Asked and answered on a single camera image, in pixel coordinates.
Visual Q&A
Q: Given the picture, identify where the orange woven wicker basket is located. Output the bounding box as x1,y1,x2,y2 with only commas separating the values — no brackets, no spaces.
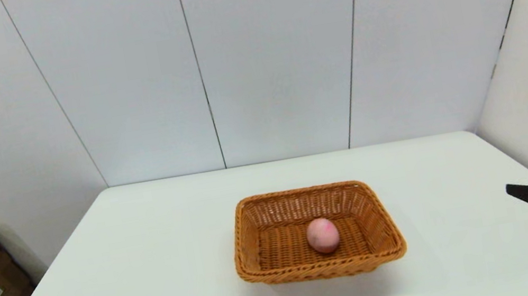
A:
224,172,411,295

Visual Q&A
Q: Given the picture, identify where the pink peach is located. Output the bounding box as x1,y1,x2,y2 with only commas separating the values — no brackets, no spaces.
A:
304,215,342,257

